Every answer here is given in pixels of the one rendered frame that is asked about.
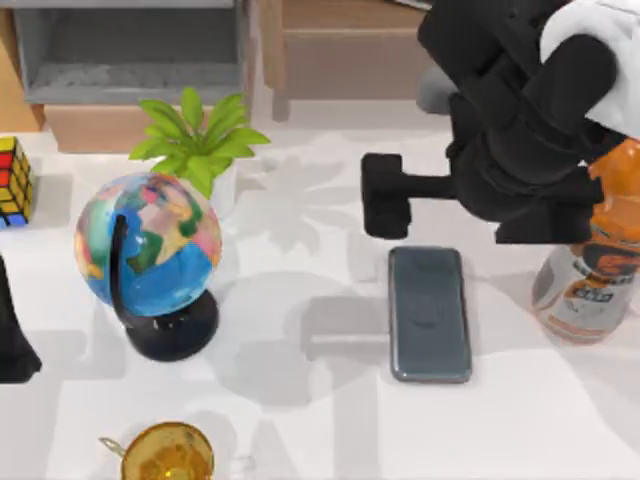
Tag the pale grey rounded box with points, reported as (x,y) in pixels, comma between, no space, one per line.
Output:
(434,92)

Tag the dark grey smartphone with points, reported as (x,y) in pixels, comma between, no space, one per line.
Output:
(429,315)

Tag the wooden cupboard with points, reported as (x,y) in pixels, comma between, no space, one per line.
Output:
(350,60)

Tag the green plant in white pot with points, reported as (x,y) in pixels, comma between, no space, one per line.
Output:
(200,145)

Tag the orange and white bottle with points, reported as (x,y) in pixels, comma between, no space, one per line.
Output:
(582,295)

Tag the colourful globe on black stand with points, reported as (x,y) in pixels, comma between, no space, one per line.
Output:
(160,240)

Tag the pale wooden drawer front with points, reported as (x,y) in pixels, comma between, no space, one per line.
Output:
(100,127)

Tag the gold trophy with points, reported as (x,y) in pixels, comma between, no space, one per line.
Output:
(167,455)

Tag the colourful puzzle cube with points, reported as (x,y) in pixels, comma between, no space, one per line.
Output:
(14,182)

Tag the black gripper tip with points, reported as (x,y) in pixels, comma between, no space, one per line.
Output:
(12,330)

